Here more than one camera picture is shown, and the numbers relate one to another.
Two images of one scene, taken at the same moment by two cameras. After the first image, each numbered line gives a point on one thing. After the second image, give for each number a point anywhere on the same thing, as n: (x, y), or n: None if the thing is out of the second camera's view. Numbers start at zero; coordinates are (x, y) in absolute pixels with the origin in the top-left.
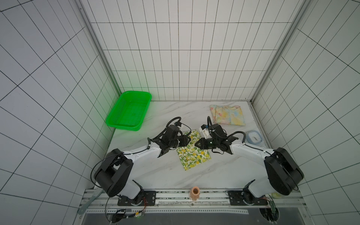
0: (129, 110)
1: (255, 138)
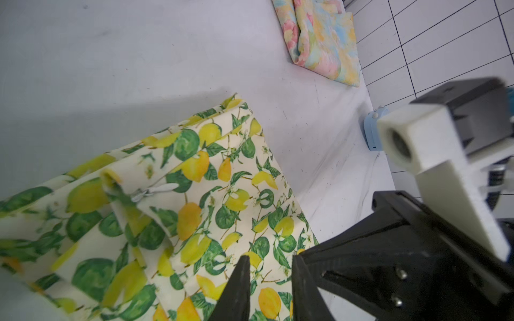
0: None
1: (370, 126)
